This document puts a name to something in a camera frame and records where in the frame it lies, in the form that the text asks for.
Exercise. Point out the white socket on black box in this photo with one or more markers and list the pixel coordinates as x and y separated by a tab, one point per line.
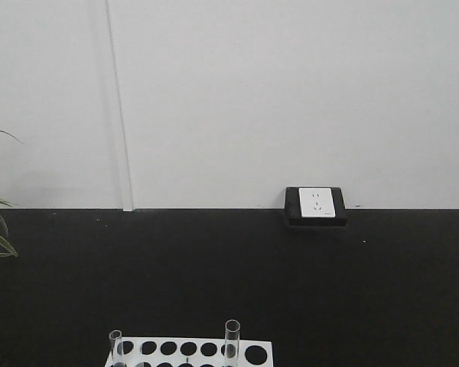
315	206

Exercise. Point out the white test tube rack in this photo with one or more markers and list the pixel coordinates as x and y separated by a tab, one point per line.
178	351

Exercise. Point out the tall clear test tube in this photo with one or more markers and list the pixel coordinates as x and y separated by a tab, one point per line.
231	352

